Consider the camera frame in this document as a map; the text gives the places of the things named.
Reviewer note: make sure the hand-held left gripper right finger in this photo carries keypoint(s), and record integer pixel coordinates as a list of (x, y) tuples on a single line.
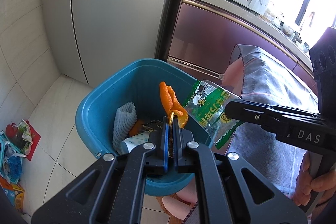
[(175, 145)]

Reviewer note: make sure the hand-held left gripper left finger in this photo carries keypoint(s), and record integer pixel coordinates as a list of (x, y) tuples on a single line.
[(166, 145)]

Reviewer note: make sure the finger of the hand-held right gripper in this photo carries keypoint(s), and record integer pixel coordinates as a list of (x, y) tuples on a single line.
[(252, 115), (252, 102)]

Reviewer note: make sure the white patterned paper cup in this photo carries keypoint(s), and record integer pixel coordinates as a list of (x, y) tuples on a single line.
[(134, 142)]

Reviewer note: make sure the orange peel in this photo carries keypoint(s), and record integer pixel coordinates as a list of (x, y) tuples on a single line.
[(136, 127), (168, 98)]

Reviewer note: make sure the green clear snack wrapper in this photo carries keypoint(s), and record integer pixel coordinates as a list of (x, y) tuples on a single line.
[(207, 113)]

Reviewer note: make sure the white foam fruit net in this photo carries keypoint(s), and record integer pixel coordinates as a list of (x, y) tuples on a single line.
[(123, 121)]

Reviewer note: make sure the blue plastic trash bin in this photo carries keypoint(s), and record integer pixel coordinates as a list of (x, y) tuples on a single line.
[(105, 98)]

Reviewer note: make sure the person's right hand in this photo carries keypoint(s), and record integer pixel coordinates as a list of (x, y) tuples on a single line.
[(304, 187)]

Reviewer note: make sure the plaid blue tablecloth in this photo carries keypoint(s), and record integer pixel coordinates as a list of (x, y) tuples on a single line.
[(273, 87)]

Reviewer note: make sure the pink fuzzy cloth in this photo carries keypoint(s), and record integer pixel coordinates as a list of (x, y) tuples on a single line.
[(178, 203)]

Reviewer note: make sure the clear plastic food bags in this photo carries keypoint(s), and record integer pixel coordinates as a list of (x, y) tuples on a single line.
[(278, 19)]

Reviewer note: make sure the purple base cabinets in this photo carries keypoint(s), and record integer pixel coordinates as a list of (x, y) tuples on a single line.
[(204, 35)]

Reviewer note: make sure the red packet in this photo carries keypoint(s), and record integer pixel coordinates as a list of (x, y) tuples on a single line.
[(32, 140)]

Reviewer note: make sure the silver refrigerator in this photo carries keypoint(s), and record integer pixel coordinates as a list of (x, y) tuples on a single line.
[(118, 16)]

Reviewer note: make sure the crumpled food wrapper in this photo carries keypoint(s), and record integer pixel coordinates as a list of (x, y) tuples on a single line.
[(25, 132)]

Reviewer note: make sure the orange cardboard box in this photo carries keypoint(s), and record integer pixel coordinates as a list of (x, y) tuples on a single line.
[(14, 196)]

